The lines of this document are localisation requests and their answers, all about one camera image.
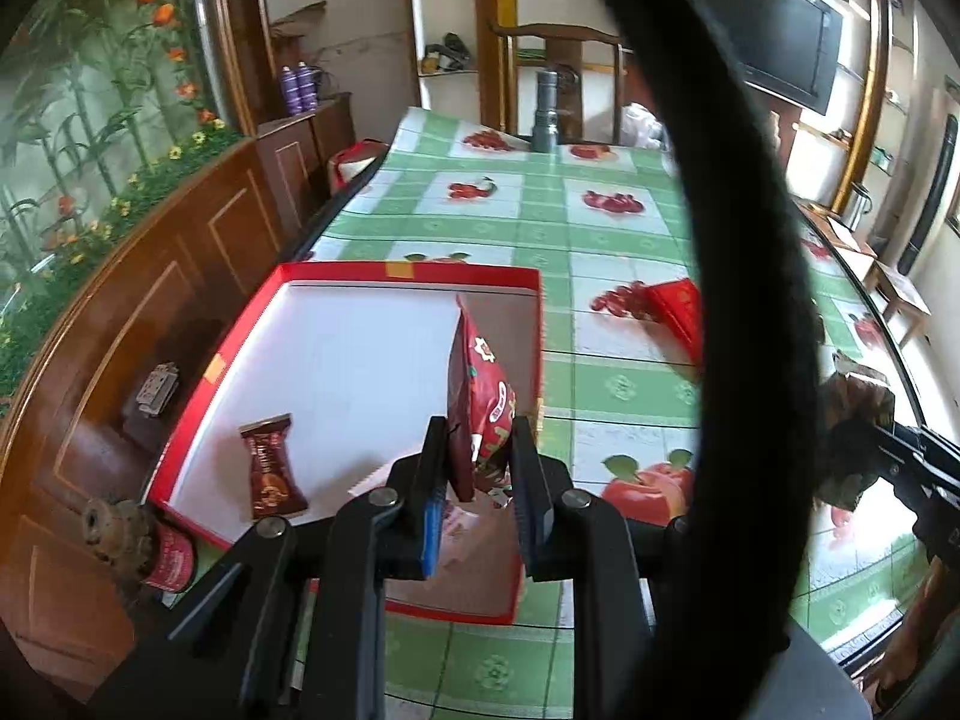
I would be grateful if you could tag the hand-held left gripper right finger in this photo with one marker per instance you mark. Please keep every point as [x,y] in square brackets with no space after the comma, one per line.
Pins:
[526,532]

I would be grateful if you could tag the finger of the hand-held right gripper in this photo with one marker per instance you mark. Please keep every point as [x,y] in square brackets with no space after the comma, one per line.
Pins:
[900,448]
[937,525]

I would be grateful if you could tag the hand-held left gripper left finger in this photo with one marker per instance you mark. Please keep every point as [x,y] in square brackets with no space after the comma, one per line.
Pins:
[431,532]

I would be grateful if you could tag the crinkly gold brown snack packet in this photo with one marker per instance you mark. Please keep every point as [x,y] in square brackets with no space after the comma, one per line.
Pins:
[862,394]

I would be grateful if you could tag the dark red white-print snack packet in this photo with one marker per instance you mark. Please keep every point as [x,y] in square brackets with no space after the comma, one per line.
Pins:
[480,390]

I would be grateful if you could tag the red shallow cardboard box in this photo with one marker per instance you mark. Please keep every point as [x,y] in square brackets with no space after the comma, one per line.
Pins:
[337,360]

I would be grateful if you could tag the bright red snack packet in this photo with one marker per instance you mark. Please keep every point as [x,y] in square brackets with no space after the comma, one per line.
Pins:
[679,311]

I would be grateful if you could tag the person's right hand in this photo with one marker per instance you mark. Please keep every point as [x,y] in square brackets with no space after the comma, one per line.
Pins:
[926,637]

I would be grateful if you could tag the small wooden stool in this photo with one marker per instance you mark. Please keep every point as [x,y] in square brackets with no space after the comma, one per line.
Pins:
[900,289]

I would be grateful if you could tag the brown candy packet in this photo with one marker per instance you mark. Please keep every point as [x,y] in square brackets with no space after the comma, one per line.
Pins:
[271,472]

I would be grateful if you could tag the wooden side table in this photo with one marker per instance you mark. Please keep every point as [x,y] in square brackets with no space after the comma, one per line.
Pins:
[836,229]

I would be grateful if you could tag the silver electric kettle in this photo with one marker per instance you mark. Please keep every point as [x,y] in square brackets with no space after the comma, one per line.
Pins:
[859,208]

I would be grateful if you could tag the red bottle with rusty cap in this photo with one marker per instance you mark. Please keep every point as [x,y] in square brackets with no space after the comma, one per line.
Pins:
[165,562]

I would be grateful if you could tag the brown wooden cabinet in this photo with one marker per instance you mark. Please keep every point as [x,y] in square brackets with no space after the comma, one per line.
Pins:
[172,270]

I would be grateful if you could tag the red bag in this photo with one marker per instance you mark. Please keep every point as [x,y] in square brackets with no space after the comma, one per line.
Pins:
[352,161]

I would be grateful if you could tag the white plastic bag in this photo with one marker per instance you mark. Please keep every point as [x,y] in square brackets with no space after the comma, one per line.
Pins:
[641,126]

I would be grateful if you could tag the grey metal thermos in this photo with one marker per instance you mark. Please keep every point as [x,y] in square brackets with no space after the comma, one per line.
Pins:
[545,116]

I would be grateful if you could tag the black flat television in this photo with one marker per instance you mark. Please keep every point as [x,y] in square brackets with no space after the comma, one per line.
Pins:
[787,22]

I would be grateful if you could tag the dark tool on shelf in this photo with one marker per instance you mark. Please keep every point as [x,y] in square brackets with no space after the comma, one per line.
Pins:
[448,54]

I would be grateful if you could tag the dark wooden chair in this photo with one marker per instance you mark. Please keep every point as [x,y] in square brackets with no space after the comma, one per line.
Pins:
[555,34]

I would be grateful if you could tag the wall power socket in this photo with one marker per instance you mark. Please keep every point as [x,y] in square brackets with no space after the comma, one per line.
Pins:
[157,388]

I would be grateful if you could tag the white wall shelf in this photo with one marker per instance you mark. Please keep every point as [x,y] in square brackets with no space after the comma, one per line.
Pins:
[450,7]

